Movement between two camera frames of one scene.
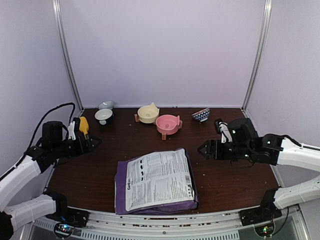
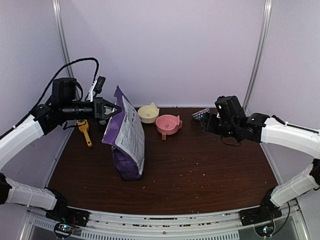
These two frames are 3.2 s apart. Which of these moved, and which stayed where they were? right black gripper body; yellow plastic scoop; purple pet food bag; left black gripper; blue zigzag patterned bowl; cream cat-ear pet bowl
Moved: purple pet food bag; left black gripper; right black gripper body
Stayed: cream cat-ear pet bowl; blue zigzag patterned bowl; yellow plastic scoop
